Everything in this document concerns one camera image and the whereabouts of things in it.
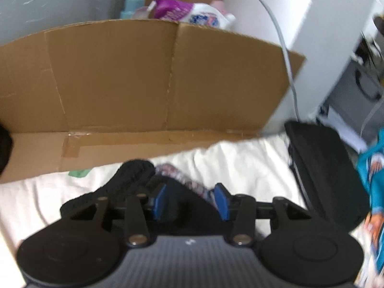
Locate white cable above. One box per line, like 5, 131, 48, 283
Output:
232, 0, 302, 123

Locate purple white detergent pouch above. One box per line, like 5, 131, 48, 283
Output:
149, 0, 236, 31

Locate black pants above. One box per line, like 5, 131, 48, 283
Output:
60, 160, 270, 246

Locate flattened cardboard sheet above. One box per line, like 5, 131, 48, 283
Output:
0, 19, 306, 185

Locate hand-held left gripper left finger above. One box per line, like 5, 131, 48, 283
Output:
61, 184, 168, 248

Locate white cabinet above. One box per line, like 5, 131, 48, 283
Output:
222, 0, 383, 137

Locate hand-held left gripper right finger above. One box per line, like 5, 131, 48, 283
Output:
214, 182, 312, 247

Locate patterned cloth item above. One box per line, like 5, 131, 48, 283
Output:
154, 163, 217, 209

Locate black bag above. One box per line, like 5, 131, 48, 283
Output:
283, 120, 370, 233

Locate black garment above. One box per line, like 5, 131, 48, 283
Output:
0, 120, 14, 177

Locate teal printed cloth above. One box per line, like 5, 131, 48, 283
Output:
356, 128, 384, 278

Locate light blue container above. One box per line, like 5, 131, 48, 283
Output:
120, 0, 148, 20

